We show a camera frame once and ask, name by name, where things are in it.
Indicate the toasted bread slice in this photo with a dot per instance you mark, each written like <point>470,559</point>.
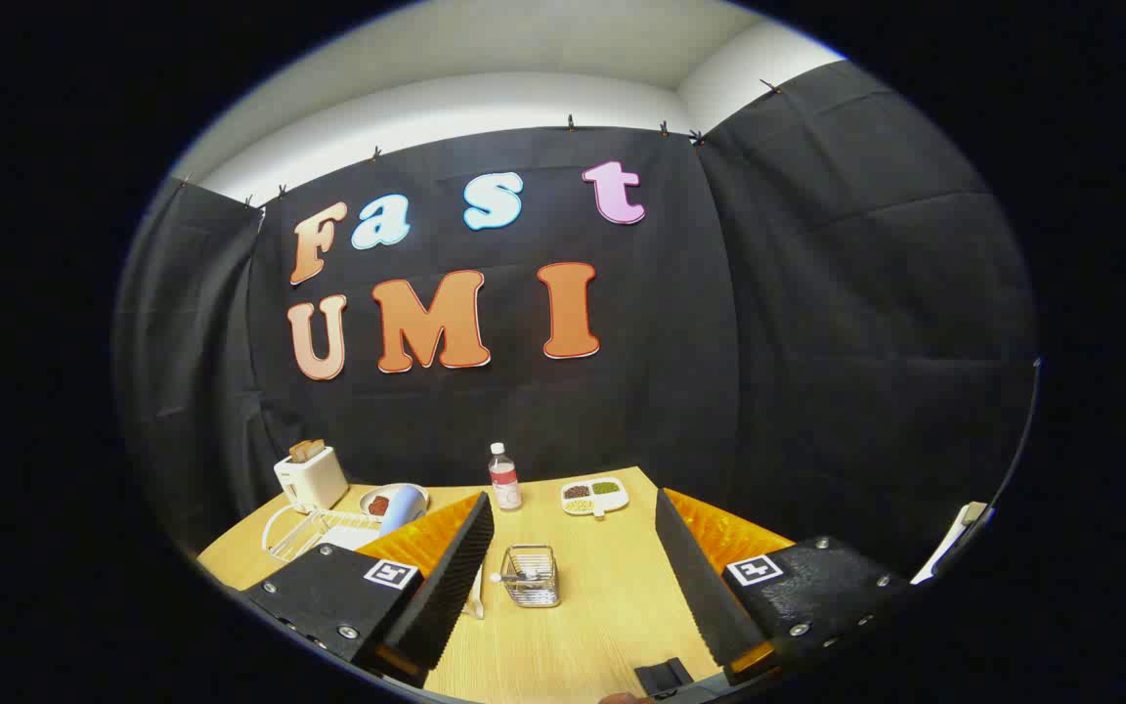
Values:
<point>317,448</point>
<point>298,453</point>

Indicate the white plate with meat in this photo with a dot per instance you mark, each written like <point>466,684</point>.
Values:
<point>372,494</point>

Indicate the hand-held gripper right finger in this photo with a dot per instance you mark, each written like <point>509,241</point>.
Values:
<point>695,587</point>

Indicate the row of black cloth clips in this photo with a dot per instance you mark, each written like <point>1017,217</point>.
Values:
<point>571,122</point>

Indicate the blue plate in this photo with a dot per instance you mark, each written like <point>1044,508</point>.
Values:
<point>404,508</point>

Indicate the red-brown meat piece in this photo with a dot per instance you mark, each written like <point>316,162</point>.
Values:
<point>379,506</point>

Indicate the white divided dish with beans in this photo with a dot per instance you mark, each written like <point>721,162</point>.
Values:
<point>594,497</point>

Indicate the black table clamp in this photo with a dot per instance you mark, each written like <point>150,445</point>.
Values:
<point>663,677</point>

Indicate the clear bottle with red label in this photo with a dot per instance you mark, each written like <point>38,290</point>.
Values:
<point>505,484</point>

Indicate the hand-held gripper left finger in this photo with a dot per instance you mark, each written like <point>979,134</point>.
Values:
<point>446,577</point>

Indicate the white toaster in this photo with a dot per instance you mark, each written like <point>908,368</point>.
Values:
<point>314,481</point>

